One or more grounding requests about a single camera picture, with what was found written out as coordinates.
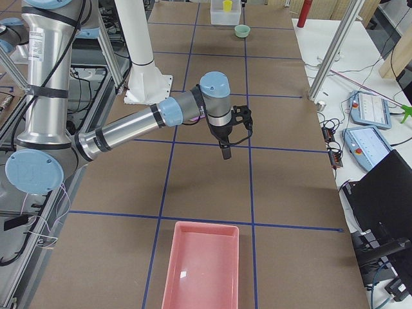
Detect black laptop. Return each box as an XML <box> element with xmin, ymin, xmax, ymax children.
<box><xmin>343</xmin><ymin>149</ymin><xmax>411</xmax><ymax>238</ymax></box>

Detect white pedestal column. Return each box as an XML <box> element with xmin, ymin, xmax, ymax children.
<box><xmin>115</xmin><ymin>0</ymin><xmax>173</xmax><ymax>105</ymax></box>

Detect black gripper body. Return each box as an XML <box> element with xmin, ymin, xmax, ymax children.
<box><xmin>209</xmin><ymin>125</ymin><xmax>232</xmax><ymax>149</ymax></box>

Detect black monitor stand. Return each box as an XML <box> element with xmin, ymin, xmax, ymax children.
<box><xmin>351</xmin><ymin>230</ymin><xmax>411</xmax><ymax>286</ymax></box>

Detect aluminium frame post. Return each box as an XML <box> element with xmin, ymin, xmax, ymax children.
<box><xmin>308</xmin><ymin>0</ymin><xmax>365</xmax><ymax>101</ymax></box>

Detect yellow plastic cup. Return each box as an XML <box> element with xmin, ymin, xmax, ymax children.
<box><xmin>222</xmin><ymin>0</ymin><xmax>232</xmax><ymax>12</ymax></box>

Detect translucent plastic bin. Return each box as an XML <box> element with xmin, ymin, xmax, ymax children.
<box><xmin>210</xmin><ymin>0</ymin><xmax>241</xmax><ymax>26</ymax></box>

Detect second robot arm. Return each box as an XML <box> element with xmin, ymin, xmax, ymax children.
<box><xmin>1</xmin><ymin>17</ymin><xmax>29</xmax><ymax>59</ymax></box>

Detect green-tipped rod tool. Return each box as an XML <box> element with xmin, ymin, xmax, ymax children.
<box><xmin>330</xmin><ymin>69</ymin><xmax>412</xmax><ymax>124</ymax></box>

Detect upper teach pendant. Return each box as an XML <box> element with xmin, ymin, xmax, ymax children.
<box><xmin>349</xmin><ymin>91</ymin><xmax>392</xmax><ymax>129</ymax></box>

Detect red bottle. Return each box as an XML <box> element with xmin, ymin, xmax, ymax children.
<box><xmin>297</xmin><ymin>0</ymin><xmax>313</xmax><ymax>28</ymax></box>

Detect pink plastic tray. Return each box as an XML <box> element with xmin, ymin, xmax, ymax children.
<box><xmin>162</xmin><ymin>221</ymin><xmax>239</xmax><ymax>308</ymax></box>

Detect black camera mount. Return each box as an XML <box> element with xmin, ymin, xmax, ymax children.
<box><xmin>232</xmin><ymin>106</ymin><xmax>253</xmax><ymax>131</ymax></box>

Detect lower teach pendant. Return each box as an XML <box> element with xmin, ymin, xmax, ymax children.
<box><xmin>342</xmin><ymin>125</ymin><xmax>393</xmax><ymax>171</ymax></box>

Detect teach pendant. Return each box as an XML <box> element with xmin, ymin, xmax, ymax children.
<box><xmin>342</xmin><ymin>125</ymin><xmax>393</xmax><ymax>171</ymax></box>
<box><xmin>349</xmin><ymin>91</ymin><xmax>392</xmax><ymax>129</ymax></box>

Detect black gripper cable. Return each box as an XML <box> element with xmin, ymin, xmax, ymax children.
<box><xmin>221</xmin><ymin>106</ymin><xmax>254</xmax><ymax>147</ymax></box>

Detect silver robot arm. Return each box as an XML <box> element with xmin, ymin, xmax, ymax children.
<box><xmin>5</xmin><ymin>1</ymin><xmax>234</xmax><ymax>194</ymax></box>

